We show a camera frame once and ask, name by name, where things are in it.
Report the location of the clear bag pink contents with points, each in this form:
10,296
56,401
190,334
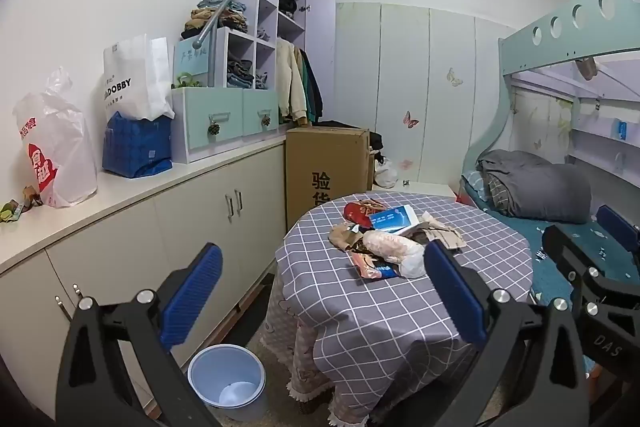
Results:
390,244

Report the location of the pink patterned table skirt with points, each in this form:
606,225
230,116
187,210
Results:
285,327

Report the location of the white low table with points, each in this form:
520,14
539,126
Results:
430,189

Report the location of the cream hanging jacket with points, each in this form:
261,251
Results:
290,82

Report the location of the black cloth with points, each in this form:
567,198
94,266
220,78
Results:
342,125

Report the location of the blue white packet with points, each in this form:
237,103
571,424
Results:
392,219

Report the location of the brown hanging item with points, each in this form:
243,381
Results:
586,68

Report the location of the white plastic bag red print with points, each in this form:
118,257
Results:
55,142

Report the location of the large red packet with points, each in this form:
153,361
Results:
357,212

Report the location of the folded olive clothes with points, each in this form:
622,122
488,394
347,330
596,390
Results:
205,21

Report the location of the small blue box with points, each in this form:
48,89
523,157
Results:
623,129

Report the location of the dark hanging jacket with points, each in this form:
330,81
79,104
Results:
316,97

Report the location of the pinecone drawer ornament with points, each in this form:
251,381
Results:
265,121
214,128

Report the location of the green plastic item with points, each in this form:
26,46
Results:
182,82

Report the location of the white paper shopping bag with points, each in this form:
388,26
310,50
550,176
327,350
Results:
130,77

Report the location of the green candy wrapper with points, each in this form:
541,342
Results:
9,213

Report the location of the pink flower sticker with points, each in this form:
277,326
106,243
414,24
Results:
405,164

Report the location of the beige paper wrapper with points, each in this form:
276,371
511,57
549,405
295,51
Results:
440,234

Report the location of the plaid blanket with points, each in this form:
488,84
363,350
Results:
475,184

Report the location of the tan wrapper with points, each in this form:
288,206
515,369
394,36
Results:
342,234

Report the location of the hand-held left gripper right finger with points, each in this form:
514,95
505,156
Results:
455,292

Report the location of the small white plastic bag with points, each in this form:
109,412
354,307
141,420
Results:
386,174

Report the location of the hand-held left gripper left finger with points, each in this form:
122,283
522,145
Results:
192,292

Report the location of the small crinkled red packet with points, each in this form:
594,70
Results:
372,268

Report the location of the small brown wrapper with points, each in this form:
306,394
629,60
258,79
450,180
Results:
32,197

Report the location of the beige butterfly sticker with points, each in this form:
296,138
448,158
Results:
454,77

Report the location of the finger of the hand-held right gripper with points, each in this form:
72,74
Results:
562,247
617,224

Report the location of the mint lettered box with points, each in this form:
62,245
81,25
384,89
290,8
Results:
192,57

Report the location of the blue plastic waste bin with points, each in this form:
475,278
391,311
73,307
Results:
225,387

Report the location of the green hanging jacket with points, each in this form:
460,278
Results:
306,92

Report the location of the pink butterfly sticker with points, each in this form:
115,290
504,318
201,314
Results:
410,119

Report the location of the mint bunk bed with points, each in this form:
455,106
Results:
565,42

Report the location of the folded dark jeans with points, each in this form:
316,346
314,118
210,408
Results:
240,74

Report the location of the grey checked tablecloth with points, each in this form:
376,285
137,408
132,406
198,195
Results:
350,307

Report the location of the folded blue-grey clothes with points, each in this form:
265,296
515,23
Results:
232,4

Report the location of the tall cardboard box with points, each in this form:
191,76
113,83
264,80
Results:
325,157

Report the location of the white panelled wardrobe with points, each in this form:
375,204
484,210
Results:
400,67

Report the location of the grey duvet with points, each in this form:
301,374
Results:
540,187

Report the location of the blue woven bag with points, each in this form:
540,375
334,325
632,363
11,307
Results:
132,147

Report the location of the folded black clothes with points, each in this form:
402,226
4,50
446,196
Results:
287,6

